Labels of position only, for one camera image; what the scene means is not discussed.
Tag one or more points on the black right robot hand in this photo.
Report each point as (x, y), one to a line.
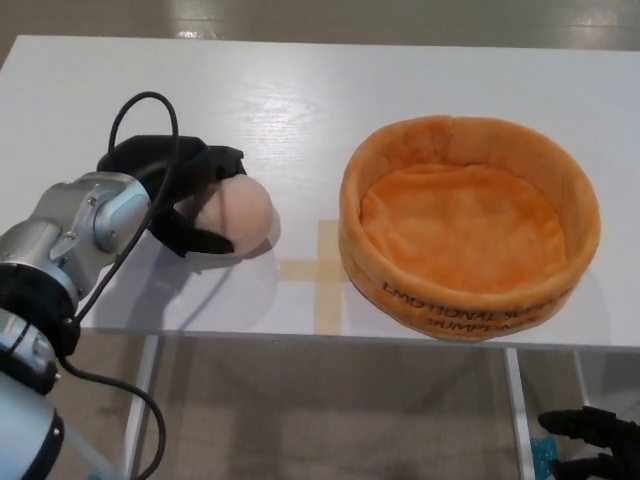
(595, 430)

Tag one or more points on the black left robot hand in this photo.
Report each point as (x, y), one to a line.
(150, 160)

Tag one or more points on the pink round plush toy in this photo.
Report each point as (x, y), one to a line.
(245, 212)

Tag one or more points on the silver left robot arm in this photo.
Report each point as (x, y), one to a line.
(55, 240)

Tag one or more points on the orange plush basket plate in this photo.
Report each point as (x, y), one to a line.
(467, 230)

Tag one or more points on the teal patterned object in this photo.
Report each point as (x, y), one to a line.
(545, 457)

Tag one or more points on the white table leg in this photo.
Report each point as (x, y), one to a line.
(140, 385)
(517, 405)

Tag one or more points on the beige tape cross marker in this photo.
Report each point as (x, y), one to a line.
(325, 285)

